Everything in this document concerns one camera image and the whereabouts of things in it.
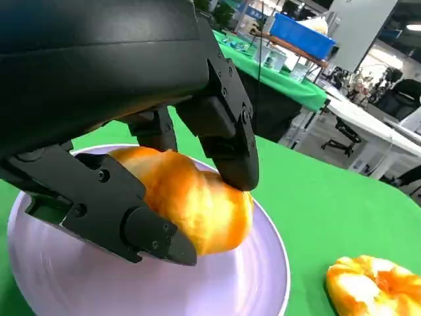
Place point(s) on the orange and white bread roll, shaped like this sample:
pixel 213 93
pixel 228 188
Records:
pixel 361 286
pixel 210 210

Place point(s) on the blue plastic crate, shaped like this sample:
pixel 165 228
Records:
pixel 302 39

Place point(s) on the grey upright panel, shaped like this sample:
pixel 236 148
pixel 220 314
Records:
pixel 358 29

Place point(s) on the white desk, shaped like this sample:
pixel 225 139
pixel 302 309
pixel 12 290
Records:
pixel 368 121

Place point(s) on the lilac plate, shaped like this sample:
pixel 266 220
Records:
pixel 164 289

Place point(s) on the green cloth on neighbouring table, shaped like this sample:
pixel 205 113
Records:
pixel 296 89

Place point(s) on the black office chair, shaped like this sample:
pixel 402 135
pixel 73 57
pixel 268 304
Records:
pixel 401 98

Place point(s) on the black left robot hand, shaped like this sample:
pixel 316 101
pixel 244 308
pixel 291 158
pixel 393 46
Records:
pixel 98 66

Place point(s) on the black drape cloth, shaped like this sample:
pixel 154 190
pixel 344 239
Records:
pixel 276 112

